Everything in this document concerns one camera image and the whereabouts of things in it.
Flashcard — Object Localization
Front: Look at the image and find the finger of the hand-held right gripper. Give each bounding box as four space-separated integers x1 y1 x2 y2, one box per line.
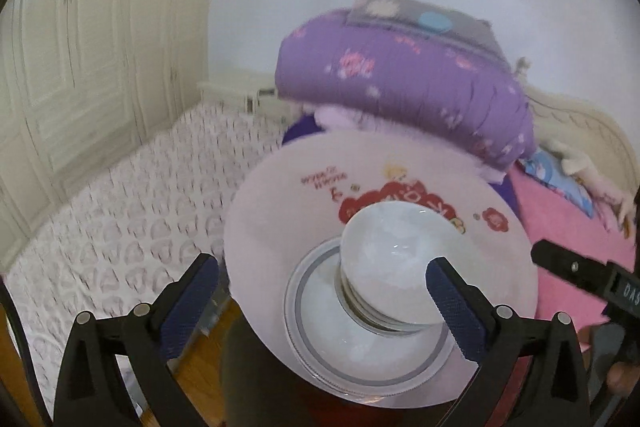
531 239 618 299

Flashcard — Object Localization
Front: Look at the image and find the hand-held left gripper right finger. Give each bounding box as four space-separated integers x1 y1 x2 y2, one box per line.
425 257 591 427

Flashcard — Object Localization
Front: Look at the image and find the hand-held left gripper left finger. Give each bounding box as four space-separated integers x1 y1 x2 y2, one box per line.
52 253 221 427

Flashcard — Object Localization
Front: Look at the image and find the white grey-rimmed plate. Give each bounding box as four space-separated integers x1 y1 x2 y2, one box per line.
284 237 451 389
287 337 443 400

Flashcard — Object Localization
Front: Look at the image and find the person's right hand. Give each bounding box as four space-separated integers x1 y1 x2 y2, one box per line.
606 361 632 395

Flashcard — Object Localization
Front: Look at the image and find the pink bed sheet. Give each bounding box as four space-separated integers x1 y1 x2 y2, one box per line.
510 167 640 358

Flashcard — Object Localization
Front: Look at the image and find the blue patterned cloth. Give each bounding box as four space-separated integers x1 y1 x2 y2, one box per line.
520 152 596 215

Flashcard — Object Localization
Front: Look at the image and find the cream and pink plush toy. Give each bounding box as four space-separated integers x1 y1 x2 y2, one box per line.
545 139 636 228

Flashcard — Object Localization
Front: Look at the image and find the white heart-print bed sheet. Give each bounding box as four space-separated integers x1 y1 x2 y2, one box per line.
5 102 296 418

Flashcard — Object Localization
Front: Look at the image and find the pink printed round tablecloth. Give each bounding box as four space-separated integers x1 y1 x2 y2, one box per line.
222 129 538 408

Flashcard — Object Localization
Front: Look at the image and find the cream wooden headboard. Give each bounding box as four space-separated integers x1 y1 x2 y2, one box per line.
515 57 636 188

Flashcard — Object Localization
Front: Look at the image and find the dark purple cloth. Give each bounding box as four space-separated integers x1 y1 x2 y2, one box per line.
282 114 331 148

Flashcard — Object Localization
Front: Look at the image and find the light pink folded blanket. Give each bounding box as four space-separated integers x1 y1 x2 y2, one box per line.
300 104 506 182

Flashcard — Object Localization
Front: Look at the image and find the cream nightstand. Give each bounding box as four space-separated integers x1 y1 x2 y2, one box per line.
197 72 291 115

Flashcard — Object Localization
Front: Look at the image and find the purple floral folded quilt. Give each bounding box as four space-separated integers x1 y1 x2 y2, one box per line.
275 9 536 170

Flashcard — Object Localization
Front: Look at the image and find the cream panelled wardrobe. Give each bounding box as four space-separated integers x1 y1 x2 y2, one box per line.
0 0 221 258

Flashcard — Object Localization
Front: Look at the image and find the grey floral pillow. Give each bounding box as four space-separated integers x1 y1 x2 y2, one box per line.
347 0 511 58

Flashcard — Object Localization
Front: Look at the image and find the wooden bed frame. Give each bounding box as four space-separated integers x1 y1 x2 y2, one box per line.
0 307 43 427

